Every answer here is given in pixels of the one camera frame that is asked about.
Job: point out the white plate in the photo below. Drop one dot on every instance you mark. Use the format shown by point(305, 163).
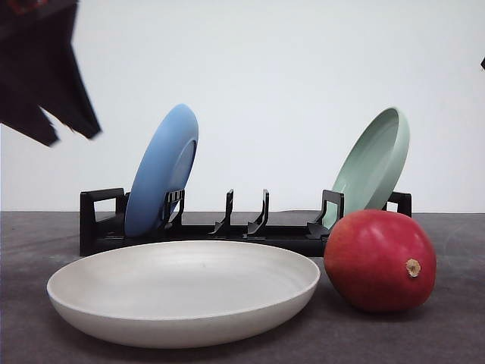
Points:
point(184, 294)

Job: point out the green plate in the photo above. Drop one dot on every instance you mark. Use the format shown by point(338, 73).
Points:
point(374, 166)

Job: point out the blue plate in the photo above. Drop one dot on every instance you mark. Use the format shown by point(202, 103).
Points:
point(166, 166)

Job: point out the black dish rack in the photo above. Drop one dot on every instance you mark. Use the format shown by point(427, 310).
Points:
point(103, 214)

